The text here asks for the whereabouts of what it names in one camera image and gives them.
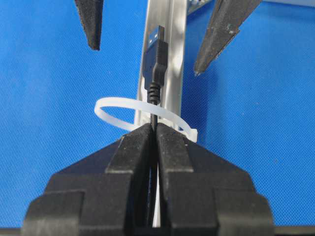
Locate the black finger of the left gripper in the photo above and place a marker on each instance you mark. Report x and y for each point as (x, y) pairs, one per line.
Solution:
(226, 18)
(90, 13)

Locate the silver aluminium extrusion frame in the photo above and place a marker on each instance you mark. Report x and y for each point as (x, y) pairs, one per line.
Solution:
(172, 15)

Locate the white zip tie loop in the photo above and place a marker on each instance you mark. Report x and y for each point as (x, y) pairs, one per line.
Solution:
(138, 105)

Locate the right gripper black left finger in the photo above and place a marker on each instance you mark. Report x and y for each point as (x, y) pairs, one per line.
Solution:
(104, 194)

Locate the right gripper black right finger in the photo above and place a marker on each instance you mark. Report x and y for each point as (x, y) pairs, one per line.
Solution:
(206, 195)

